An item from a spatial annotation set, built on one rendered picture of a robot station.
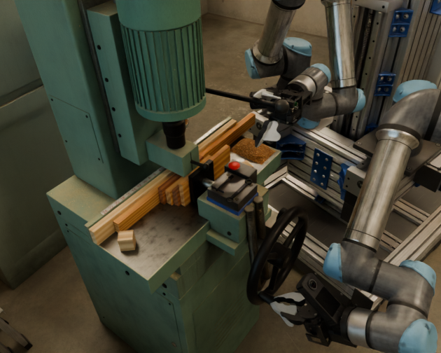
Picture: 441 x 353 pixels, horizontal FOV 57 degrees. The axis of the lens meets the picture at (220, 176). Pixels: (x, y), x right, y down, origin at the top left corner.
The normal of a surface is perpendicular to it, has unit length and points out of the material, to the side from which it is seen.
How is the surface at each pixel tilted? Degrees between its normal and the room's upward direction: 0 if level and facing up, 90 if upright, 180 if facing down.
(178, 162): 90
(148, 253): 0
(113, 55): 90
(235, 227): 90
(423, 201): 0
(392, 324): 32
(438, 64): 90
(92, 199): 0
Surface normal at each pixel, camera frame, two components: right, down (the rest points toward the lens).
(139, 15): -0.32, 0.63
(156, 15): 0.07, 0.65
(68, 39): -0.61, 0.53
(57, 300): -0.03, -0.76
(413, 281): -0.13, -0.61
